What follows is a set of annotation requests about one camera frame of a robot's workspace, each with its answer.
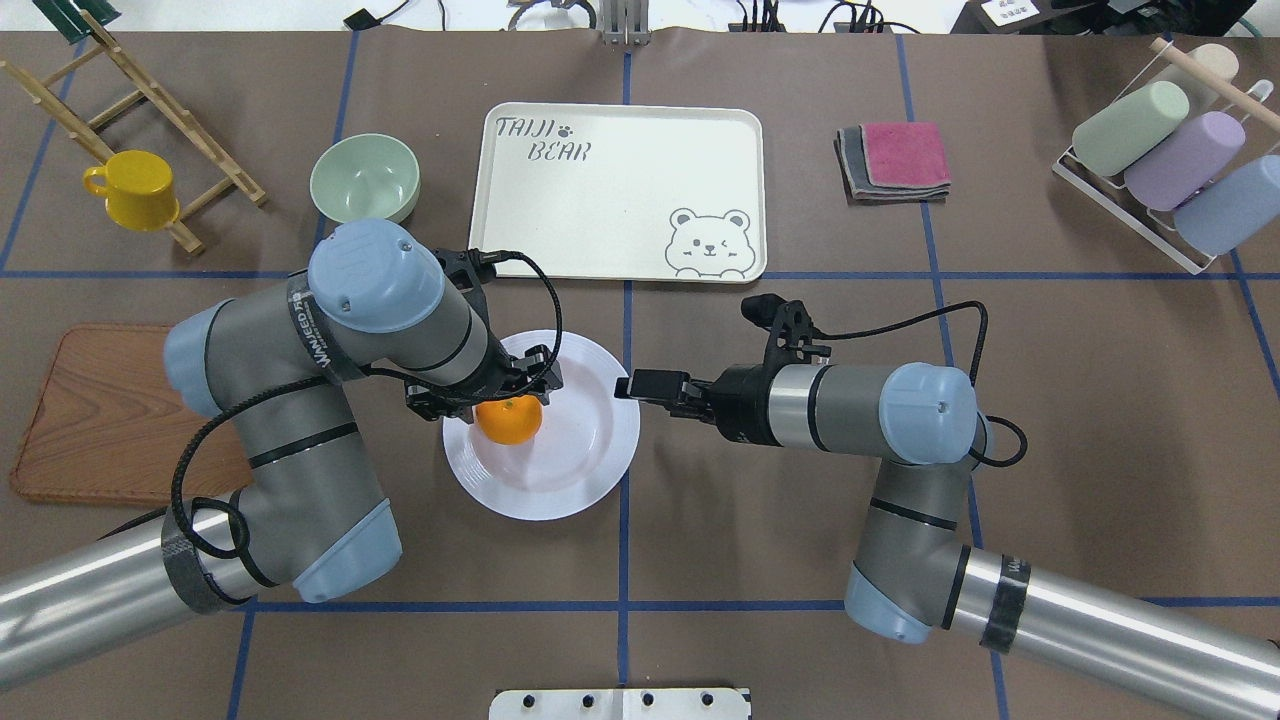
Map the dark green mug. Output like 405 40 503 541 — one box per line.
32 0 122 45

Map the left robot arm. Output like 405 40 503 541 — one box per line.
3 218 561 689

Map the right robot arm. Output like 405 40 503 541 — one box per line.
614 363 1279 719

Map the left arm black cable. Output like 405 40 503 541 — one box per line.
168 250 566 591

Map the beige cup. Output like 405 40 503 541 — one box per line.
1188 44 1240 83

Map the yellow mug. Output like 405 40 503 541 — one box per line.
82 149 180 232

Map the white round plate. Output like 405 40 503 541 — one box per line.
442 332 640 521

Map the green cup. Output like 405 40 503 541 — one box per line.
1071 81 1190 177

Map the wooden drying rack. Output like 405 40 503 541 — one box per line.
1 12 268 256

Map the blue cup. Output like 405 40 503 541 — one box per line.
1174 154 1279 256

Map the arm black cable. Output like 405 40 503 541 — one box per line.
168 250 566 591
815 300 1029 469

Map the purple cup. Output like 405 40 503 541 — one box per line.
1124 111 1245 211

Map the wooden cutting board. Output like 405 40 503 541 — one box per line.
9 323 204 509

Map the grey cloth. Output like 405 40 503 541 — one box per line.
835 124 952 202

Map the white cup rack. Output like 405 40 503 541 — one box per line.
1052 38 1277 274

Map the cream bear tray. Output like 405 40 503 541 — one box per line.
468 102 768 283

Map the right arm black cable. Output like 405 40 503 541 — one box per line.
815 300 1029 469

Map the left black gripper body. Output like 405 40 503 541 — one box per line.
404 348 524 404

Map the orange fruit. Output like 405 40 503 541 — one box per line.
474 395 544 446

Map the pink cloth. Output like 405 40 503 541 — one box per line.
860 122 952 190

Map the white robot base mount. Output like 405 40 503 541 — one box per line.
488 687 753 719

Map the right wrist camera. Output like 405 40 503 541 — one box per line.
740 293 831 370

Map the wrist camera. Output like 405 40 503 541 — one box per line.
431 249 507 323
740 293 831 370

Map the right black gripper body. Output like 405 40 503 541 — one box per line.
692 364 773 443

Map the green bowl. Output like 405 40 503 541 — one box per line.
308 133 422 224

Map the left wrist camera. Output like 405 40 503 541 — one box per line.
431 249 507 323

